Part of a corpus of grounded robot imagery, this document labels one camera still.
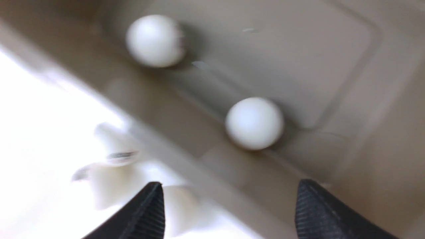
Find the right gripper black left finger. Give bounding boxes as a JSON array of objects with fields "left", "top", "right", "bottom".
[{"left": 84, "top": 182, "right": 165, "bottom": 239}]

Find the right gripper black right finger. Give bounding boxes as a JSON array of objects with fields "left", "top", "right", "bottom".
[{"left": 295, "top": 179, "right": 395, "bottom": 239}]

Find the plain white ball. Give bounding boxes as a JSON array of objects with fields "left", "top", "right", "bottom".
[{"left": 225, "top": 97, "right": 285, "bottom": 151}]

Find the tan plastic bin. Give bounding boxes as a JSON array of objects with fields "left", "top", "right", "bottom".
[{"left": 1, "top": 0, "right": 424, "bottom": 239}]

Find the white ball red black logo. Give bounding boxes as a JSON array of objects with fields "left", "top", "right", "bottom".
[{"left": 126, "top": 15, "right": 186, "bottom": 68}]

